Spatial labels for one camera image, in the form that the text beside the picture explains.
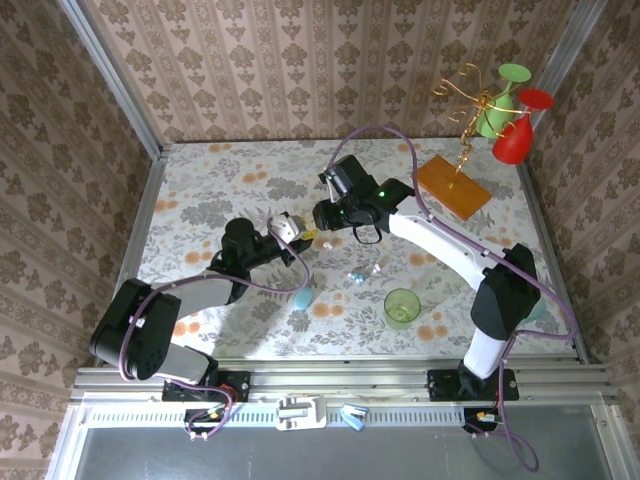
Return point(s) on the blue earbud charging case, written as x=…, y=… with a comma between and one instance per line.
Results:
x=303, y=299

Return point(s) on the black and grey left robot arm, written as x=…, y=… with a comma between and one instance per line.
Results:
x=135, y=340

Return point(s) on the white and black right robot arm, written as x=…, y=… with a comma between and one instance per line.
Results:
x=440, y=240

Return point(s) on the floral patterned tablecloth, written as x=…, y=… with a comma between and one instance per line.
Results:
x=240, y=170

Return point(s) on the green transparent plastic cup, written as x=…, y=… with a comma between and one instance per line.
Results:
x=402, y=307

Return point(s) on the red plastic wine glass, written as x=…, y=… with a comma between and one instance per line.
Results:
x=512, y=142

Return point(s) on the green plastic wine glass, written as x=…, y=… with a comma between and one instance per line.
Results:
x=497, y=112

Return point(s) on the black connector box yellow plug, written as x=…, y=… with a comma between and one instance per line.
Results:
x=482, y=417
x=205, y=416

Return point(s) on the grey metal sheet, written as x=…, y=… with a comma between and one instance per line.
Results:
x=325, y=455

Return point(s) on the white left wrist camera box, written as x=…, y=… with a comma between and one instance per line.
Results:
x=286, y=226

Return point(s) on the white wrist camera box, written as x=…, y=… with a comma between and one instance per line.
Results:
x=286, y=226
x=328, y=177

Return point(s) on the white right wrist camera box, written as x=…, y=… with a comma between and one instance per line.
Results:
x=328, y=177

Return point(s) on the aluminium table side rail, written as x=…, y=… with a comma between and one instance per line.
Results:
x=142, y=220
x=545, y=220

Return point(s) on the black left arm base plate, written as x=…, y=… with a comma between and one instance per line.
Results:
x=235, y=385

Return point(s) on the long aluminium frame rail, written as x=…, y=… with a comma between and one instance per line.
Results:
x=340, y=380

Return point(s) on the white plastic bracket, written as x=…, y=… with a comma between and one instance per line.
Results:
x=300, y=412

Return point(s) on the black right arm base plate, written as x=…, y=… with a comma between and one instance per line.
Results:
x=442, y=385

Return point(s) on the aluminium corner post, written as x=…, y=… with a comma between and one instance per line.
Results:
x=575, y=40
x=112, y=75

